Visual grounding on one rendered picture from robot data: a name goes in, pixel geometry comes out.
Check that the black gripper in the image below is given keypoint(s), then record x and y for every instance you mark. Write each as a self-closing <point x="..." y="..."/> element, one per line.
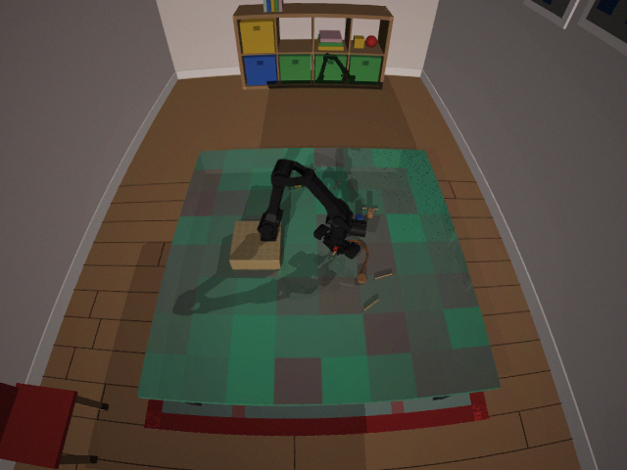
<point x="330" y="240"/>

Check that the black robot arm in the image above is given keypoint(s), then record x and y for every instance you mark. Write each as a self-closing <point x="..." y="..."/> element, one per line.
<point x="339" y="214"/>

